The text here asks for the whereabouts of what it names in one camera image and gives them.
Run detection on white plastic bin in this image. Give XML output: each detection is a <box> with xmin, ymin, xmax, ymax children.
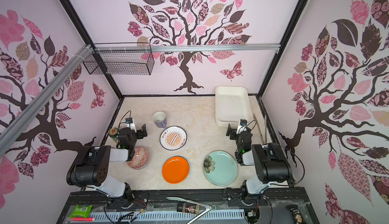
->
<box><xmin>215</xmin><ymin>86</ymin><xmax>253</xmax><ymax>127</ymax></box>

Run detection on white plate orange sunburst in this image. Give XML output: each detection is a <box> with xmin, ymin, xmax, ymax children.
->
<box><xmin>159</xmin><ymin>126</ymin><xmax>188</xmax><ymax>151</ymax></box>

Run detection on mint green flower plate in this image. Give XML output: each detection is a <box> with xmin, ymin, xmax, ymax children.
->
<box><xmin>203</xmin><ymin>151</ymin><xmax>238</xmax><ymax>187</ymax></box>

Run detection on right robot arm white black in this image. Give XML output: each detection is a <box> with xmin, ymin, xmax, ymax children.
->
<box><xmin>226</xmin><ymin>125</ymin><xmax>293</xmax><ymax>198</ymax></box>

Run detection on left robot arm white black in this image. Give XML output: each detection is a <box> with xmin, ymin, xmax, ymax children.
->
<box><xmin>66</xmin><ymin>124</ymin><xmax>147</xmax><ymax>202</ymax></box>

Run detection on red patterned bowl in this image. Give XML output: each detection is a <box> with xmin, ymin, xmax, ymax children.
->
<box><xmin>127</xmin><ymin>147</ymin><xmax>149</xmax><ymax>169</ymax></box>

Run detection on purple grey mug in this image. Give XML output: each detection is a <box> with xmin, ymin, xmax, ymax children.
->
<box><xmin>153</xmin><ymin>112</ymin><xmax>167</xmax><ymax>129</ymax></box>

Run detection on wooden tongs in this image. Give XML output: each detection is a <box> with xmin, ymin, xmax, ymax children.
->
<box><xmin>253</xmin><ymin>114</ymin><xmax>269</xmax><ymax>145</ymax></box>

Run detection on light green plastic tongs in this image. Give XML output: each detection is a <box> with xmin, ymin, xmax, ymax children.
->
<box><xmin>166</xmin><ymin>196</ymin><xmax>216</xmax><ymax>224</ymax></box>

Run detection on small brown bottle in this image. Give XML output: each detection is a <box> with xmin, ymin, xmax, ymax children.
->
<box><xmin>177</xmin><ymin>202</ymin><xmax>200</xmax><ymax>215</ymax></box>

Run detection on green snack packet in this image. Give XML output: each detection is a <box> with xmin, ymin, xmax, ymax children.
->
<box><xmin>69</xmin><ymin>205</ymin><xmax>93</xmax><ymax>219</ymax></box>

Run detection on pink marker pen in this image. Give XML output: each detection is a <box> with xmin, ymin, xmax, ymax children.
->
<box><xmin>70</xmin><ymin>217</ymin><xmax>95</xmax><ymax>222</ymax></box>

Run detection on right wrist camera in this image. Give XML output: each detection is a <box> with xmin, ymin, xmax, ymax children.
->
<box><xmin>236</xmin><ymin>119</ymin><xmax>247</xmax><ymax>134</ymax></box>

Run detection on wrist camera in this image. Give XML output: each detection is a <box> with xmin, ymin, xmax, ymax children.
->
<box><xmin>236</xmin><ymin>119</ymin><xmax>247</xmax><ymax>134</ymax></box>
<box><xmin>125</xmin><ymin>117</ymin><xmax>137</xmax><ymax>131</ymax></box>

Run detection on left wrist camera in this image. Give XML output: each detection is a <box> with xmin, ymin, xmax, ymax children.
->
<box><xmin>125</xmin><ymin>117</ymin><xmax>137</xmax><ymax>131</ymax></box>

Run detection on black wire basket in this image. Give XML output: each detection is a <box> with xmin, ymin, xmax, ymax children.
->
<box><xmin>83</xmin><ymin>42</ymin><xmax>155</xmax><ymax>76</ymax></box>

